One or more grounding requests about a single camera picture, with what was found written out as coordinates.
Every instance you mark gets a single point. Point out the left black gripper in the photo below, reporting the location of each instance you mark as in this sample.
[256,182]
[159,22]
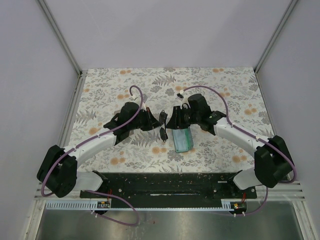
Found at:
[154,122]

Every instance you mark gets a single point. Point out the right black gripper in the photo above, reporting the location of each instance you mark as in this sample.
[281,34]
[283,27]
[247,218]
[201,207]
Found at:
[175,122]

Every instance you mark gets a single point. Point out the black aviator sunglasses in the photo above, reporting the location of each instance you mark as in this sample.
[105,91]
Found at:
[163,126]

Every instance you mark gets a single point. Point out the grey-blue glasses case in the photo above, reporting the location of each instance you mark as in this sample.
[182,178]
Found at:
[189,139]

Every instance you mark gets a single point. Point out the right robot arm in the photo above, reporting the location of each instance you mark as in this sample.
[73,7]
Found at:
[272,161]

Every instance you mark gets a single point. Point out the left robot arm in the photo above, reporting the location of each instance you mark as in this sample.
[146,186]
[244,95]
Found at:
[59,169]

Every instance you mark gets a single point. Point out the floral table mat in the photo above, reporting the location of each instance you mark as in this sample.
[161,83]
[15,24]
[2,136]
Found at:
[226,89]

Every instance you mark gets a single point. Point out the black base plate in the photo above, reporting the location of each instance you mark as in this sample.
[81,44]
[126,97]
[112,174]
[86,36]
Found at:
[201,184]

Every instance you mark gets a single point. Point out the white slotted cable duct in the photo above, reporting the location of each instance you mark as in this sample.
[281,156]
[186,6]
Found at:
[92,205]

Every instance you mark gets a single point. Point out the aluminium front rail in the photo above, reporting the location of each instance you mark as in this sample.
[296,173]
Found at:
[282,191]

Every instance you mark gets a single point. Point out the left aluminium frame post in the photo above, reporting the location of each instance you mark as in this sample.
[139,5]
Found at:
[59,35]

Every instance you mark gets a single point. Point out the aluminium frame post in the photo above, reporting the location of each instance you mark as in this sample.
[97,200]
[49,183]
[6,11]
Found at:
[276,34]
[59,35]

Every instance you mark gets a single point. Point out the right aluminium frame post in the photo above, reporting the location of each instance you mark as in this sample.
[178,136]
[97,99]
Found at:
[276,34]

